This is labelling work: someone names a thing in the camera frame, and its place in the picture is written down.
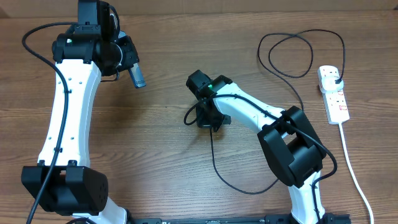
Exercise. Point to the white charger plug adapter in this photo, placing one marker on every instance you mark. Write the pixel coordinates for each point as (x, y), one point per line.
(330, 84)

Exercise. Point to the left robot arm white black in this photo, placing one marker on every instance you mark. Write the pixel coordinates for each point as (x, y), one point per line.
(93, 50)

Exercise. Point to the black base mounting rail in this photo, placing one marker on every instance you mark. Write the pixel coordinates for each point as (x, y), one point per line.
(268, 219)

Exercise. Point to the blue screen Galaxy smartphone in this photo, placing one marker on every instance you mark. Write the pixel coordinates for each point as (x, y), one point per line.
(137, 76)

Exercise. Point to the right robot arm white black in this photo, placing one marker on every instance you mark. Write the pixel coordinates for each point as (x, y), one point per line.
(292, 149)

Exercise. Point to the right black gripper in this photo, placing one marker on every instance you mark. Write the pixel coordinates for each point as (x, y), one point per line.
(205, 122)

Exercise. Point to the white power strip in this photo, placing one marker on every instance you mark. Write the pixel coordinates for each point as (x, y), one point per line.
(335, 103)

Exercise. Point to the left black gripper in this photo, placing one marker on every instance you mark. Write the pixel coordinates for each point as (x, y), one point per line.
(132, 56)

